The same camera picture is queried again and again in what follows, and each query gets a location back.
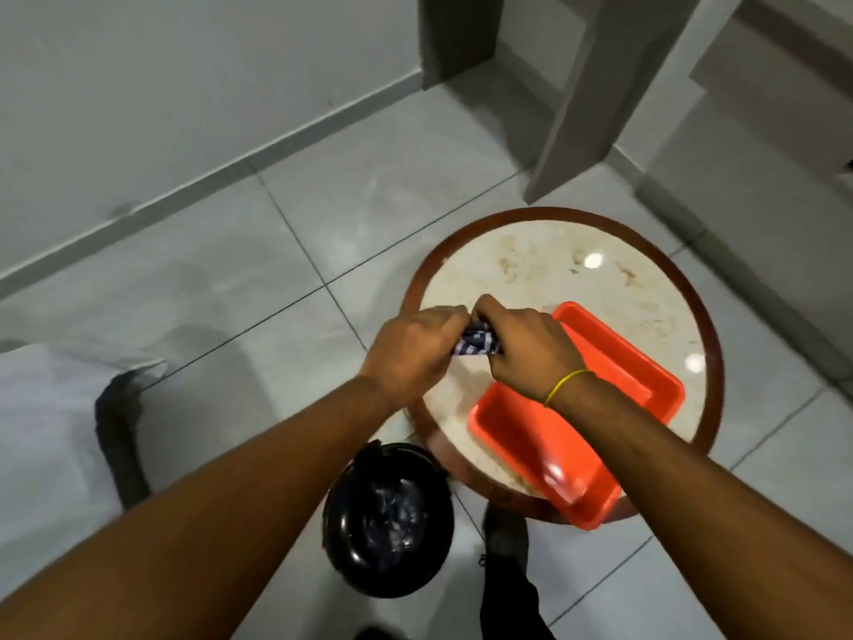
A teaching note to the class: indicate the person's left hand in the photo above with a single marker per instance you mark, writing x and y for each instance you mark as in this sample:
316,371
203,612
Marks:
403,353

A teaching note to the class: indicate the person's right hand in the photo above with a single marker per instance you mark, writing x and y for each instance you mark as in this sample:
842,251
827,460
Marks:
533,353

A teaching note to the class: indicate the person's right fingers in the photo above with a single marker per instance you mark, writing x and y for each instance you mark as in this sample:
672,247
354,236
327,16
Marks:
490,314

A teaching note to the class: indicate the person's left fingers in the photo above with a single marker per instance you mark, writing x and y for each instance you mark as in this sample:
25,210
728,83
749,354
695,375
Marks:
448,323

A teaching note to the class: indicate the blue striped cloth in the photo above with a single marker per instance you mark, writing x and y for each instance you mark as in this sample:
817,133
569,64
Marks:
476,341

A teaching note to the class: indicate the person's right forearm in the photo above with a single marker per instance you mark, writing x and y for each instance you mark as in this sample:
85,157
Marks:
706,519

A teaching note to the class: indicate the person's left forearm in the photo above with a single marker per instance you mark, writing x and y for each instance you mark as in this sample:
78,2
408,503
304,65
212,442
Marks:
220,513

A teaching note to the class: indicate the round wood-rimmed marble table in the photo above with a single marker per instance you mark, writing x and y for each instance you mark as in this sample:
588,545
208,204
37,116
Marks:
553,266

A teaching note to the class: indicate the yellow wristband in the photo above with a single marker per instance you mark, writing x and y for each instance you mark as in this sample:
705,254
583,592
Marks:
565,383

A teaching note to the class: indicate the orange plastic tray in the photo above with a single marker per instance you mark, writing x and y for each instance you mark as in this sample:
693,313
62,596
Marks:
533,439

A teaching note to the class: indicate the black waste bin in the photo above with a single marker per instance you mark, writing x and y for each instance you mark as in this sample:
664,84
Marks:
386,519

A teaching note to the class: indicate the grey door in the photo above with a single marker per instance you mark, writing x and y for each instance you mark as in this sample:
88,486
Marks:
600,93

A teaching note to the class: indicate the person's dark trouser leg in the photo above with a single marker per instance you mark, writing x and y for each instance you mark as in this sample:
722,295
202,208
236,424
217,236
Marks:
510,593

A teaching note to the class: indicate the white bed sheet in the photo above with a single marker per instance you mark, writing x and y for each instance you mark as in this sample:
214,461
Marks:
46,433

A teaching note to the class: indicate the dark bed frame leg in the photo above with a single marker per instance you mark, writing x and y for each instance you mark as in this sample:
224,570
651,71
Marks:
123,446

